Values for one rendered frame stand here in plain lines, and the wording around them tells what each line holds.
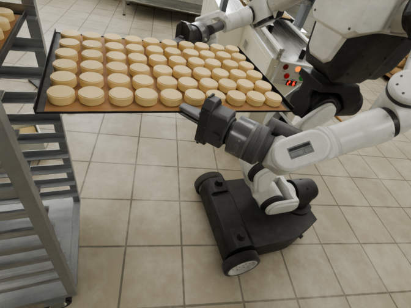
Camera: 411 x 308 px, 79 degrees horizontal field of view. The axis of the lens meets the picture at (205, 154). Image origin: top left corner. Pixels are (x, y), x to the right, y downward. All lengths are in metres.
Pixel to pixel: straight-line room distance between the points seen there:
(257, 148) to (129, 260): 1.08
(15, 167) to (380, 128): 0.72
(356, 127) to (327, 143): 0.08
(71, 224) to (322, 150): 1.19
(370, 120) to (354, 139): 0.05
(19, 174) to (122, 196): 1.06
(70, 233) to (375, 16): 1.40
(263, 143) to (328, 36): 0.51
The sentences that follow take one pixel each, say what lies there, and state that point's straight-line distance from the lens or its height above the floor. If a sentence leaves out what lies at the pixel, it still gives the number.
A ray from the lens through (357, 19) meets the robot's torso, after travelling 0.85.
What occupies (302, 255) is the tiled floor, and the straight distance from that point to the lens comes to 1.73.
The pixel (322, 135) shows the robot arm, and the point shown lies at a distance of 0.52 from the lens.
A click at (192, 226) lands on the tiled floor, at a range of 1.56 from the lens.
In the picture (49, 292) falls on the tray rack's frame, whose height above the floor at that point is 0.15.
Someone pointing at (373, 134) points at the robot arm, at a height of 1.10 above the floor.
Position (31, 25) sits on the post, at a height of 1.01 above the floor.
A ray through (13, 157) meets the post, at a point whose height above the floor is 0.93.
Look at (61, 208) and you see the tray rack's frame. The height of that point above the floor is 0.15.
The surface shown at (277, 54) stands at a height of 0.87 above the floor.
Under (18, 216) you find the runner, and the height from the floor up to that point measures 0.69.
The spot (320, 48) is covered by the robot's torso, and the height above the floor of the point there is 1.11.
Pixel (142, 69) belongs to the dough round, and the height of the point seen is 1.02.
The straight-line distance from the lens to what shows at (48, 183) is 1.36.
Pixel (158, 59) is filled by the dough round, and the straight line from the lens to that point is 0.75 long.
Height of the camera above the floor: 1.33
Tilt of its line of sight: 42 degrees down
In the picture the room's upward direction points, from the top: 16 degrees clockwise
